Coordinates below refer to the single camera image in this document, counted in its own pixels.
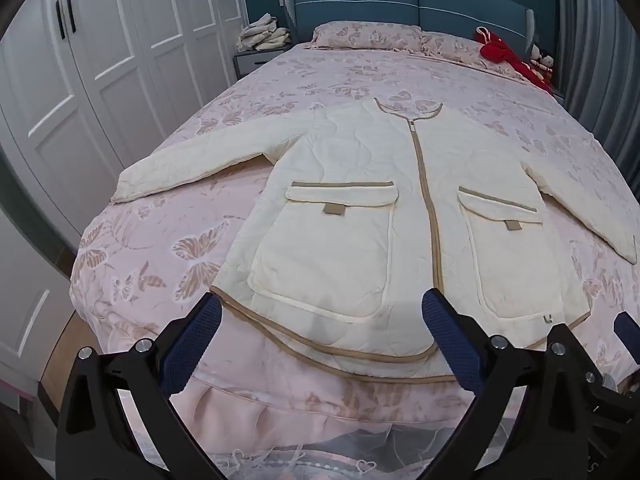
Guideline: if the white panelled wardrobe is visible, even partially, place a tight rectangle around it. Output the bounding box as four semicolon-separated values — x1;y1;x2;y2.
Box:
0;0;249;248

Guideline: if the grey curtain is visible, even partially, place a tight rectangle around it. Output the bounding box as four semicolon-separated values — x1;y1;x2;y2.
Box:
552;0;640;186

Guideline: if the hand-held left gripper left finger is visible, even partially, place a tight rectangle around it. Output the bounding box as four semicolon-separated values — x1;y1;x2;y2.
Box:
55;291;226;480

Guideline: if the grey nightstand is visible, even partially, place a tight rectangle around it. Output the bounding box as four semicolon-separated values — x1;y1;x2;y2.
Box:
233;42;301;81

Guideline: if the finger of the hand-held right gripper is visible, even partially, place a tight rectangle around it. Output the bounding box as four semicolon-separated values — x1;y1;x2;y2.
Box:
613;311;640;361

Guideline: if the pink butterfly pillow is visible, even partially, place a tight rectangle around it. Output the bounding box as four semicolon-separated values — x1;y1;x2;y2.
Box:
420;30;526;78
312;21;426;53

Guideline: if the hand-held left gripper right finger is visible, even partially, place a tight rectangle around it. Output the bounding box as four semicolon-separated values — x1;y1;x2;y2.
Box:
421;287;590;480

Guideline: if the cream quilted zip jacket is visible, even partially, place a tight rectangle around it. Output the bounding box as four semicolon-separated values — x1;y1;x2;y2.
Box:
110;97;640;385

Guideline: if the red garment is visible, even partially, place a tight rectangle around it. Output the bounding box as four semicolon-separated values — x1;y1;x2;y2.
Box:
475;26;553;93

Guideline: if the white panel door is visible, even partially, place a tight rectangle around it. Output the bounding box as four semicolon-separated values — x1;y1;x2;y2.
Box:
0;207;76;406

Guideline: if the blue upholstered headboard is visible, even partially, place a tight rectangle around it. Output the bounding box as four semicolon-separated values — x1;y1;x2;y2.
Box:
282;0;536;56

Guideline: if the bed with pink butterfly cover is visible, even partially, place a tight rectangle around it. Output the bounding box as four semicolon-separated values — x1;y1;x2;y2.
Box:
69;40;640;441

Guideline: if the pile of beige clothes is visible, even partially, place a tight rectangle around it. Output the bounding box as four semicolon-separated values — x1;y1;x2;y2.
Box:
239;12;292;52

